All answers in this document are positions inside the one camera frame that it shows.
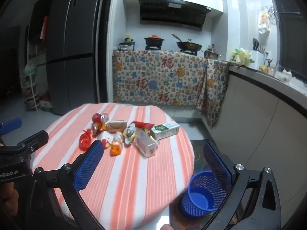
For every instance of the black range hood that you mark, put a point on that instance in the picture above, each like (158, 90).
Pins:
(173, 11)

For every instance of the white utensil holder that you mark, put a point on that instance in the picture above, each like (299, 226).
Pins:
(256, 55)

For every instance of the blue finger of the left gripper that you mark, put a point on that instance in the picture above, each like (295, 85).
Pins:
(33, 143)
(7, 127)

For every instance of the gold foil candy bag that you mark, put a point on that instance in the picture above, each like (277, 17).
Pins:
(148, 133)

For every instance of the green white milk carton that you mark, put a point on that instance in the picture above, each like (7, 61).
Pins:
(165, 130)

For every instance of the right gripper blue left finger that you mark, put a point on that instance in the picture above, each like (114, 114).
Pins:
(71, 178)

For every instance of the blue mesh trash bin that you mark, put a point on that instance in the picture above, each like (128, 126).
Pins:
(204, 195)

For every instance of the floral patterned counter curtain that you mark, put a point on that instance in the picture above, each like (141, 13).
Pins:
(170, 78)

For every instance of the floral tissue box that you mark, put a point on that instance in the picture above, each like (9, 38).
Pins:
(115, 126)

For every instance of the crushed orange soda can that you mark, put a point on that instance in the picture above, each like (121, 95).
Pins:
(98, 127)

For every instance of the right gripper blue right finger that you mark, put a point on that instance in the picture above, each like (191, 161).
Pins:
(252, 198)

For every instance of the white small carton box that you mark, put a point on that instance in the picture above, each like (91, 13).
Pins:
(146, 145)

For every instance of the yellow white snack packet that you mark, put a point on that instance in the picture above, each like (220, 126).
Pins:
(129, 134)

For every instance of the dark grey refrigerator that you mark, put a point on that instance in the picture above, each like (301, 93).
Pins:
(71, 53)

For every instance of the white storage rack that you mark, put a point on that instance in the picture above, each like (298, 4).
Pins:
(29, 87)

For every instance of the crushed red soda can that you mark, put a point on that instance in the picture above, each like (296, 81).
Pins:
(100, 118)

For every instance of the black pot red lid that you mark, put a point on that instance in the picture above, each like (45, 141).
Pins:
(153, 42)

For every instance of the long red snack wrapper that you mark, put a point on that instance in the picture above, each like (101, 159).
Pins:
(142, 125)

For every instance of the yellow green cup stack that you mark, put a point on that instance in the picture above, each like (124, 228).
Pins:
(240, 56)

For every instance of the black wok with lid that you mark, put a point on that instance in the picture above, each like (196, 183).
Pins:
(187, 46)

